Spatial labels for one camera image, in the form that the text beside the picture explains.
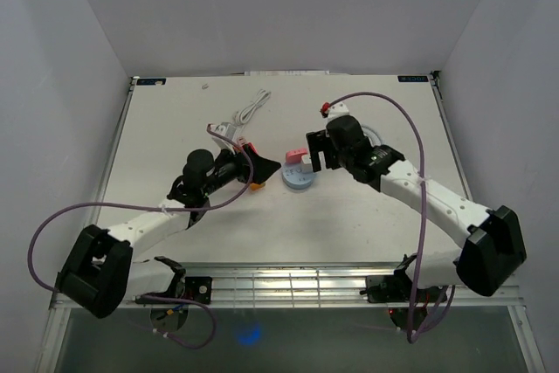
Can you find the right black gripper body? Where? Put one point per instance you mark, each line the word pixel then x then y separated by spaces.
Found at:
pixel 341 159

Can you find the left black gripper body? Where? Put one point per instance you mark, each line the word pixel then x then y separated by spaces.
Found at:
pixel 228 169

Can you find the orange power strip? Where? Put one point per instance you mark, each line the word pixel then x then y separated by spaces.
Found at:
pixel 257 186

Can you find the pink plug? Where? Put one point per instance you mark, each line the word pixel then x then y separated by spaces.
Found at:
pixel 294 156

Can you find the light blue round socket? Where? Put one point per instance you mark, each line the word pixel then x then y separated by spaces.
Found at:
pixel 297 177

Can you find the red cube socket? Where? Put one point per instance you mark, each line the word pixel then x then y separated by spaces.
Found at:
pixel 250 146

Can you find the white charger adapter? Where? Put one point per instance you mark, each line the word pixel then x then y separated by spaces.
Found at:
pixel 306 164

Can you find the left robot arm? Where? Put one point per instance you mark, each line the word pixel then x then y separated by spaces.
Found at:
pixel 102 266

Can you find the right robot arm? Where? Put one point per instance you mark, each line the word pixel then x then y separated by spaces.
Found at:
pixel 490 243

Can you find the black corner label left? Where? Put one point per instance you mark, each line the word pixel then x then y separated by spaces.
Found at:
pixel 151 81

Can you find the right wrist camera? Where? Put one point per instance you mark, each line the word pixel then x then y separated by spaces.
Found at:
pixel 333 111

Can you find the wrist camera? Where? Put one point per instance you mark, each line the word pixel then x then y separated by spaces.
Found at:
pixel 226 135
pixel 333 111

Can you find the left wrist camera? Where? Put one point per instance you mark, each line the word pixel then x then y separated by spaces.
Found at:
pixel 226 135

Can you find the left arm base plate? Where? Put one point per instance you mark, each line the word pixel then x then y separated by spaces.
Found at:
pixel 196 288

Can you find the aluminium front rail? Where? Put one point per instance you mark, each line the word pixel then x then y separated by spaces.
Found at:
pixel 256 286

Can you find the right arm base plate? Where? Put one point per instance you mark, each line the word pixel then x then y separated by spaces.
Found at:
pixel 392 288

